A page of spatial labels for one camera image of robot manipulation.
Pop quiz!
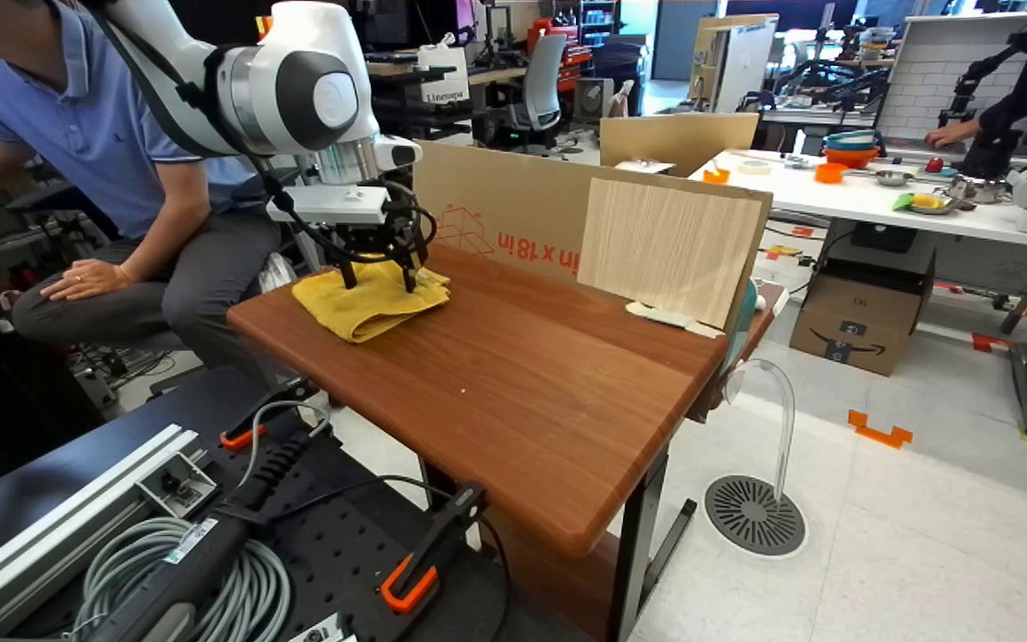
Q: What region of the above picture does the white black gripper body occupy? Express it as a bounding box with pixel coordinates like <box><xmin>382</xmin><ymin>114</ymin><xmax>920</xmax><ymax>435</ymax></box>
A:
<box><xmin>265</xmin><ymin>182</ymin><xmax>427</xmax><ymax>260</ymax></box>

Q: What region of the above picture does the yellow towel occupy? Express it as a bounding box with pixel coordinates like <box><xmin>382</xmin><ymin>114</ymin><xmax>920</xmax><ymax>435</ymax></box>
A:
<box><xmin>293</xmin><ymin>260</ymin><xmax>451</xmax><ymax>341</ymax></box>

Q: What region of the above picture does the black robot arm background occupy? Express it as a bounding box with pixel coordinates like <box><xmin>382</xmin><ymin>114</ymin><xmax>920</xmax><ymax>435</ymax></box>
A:
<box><xmin>937</xmin><ymin>28</ymin><xmax>1027</xmax><ymax>178</ymax></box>

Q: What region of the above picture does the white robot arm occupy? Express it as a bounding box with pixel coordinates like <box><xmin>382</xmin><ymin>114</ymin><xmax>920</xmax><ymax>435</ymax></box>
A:
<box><xmin>82</xmin><ymin>0</ymin><xmax>431</xmax><ymax>288</ymax></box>

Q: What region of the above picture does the brown wooden desk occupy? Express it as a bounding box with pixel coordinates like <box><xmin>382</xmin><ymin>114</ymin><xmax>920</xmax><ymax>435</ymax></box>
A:
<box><xmin>230</xmin><ymin>246</ymin><xmax>728</xmax><ymax>642</ymax></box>

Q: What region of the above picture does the white desk fan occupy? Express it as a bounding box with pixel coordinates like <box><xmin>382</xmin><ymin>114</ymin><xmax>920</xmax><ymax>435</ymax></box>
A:
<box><xmin>707</xmin><ymin>360</ymin><xmax>805</xmax><ymax>556</ymax></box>

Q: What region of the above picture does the large cardboard box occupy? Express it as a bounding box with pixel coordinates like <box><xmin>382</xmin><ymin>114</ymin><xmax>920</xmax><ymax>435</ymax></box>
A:
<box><xmin>413</xmin><ymin>144</ymin><xmax>598</xmax><ymax>283</ymax></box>

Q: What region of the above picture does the black orange clamp rear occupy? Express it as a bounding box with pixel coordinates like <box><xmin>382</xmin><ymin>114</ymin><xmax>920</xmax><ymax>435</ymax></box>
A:
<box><xmin>219</xmin><ymin>384</ymin><xmax>306</xmax><ymax>453</ymax></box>

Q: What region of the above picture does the black orange clamp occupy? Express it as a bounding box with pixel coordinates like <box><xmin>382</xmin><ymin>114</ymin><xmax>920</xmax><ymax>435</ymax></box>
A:
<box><xmin>378</xmin><ymin>486</ymin><xmax>483</xmax><ymax>618</ymax></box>
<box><xmin>219</xmin><ymin>384</ymin><xmax>306</xmax><ymax>453</ymax></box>

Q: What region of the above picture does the light wooden back panel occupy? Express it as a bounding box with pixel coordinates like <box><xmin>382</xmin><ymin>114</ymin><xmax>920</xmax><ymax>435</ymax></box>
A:
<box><xmin>577</xmin><ymin>175</ymin><xmax>769</xmax><ymax>336</ymax></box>

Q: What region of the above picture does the open cardboard box background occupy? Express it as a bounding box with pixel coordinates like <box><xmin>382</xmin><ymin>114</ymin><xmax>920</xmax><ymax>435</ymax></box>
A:
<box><xmin>598</xmin><ymin>112</ymin><xmax>759</xmax><ymax>175</ymax></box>

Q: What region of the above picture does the black orange clamp front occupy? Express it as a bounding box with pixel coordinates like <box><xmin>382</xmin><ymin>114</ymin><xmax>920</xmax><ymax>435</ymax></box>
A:
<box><xmin>378</xmin><ymin>486</ymin><xmax>483</xmax><ymax>618</ymax></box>

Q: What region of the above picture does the seated person blue shirt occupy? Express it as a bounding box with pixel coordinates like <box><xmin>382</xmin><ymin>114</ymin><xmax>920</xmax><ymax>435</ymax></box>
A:
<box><xmin>0</xmin><ymin>0</ymin><xmax>277</xmax><ymax>370</ymax></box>

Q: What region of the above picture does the small cardboard box floor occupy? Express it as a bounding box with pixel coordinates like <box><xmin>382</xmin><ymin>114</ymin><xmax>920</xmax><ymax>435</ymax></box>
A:
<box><xmin>792</xmin><ymin>260</ymin><xmax>932</xmax><ymax>374</ymax></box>

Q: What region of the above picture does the white work table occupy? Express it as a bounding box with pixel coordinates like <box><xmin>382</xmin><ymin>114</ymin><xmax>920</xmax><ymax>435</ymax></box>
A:
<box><xmin>694</xmin><ymin>151</ymin><xmax>1027</xmax><ymax>435</ymax></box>

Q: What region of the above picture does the aluminium extrusion rail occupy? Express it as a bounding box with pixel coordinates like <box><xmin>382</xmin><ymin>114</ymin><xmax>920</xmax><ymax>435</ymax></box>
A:
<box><xmin>0</xmin><ymin>424</ymin><xmax>219</xmax><ymax>636</ymax></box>

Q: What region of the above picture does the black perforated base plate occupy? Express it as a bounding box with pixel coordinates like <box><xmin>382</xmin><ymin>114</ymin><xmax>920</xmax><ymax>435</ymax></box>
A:
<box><xmin>118</xmin><ymin>413</ymin><xmax>511</xmax><ymax>642</ymax></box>

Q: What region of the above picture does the grey cable bundle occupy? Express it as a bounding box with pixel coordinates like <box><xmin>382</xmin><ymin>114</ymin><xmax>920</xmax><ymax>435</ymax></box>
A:
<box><xmin>66</xmin><ymin>514</ymin><xmax>295</xmax><ymax>642</ymax></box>

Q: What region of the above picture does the orange bracket on floor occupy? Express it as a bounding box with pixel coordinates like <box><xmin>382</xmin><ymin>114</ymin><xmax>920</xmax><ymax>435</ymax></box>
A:
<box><xmin>850</xmin><ymin>410</ymin><xmax>913</xmax><ymax>449</ymax></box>

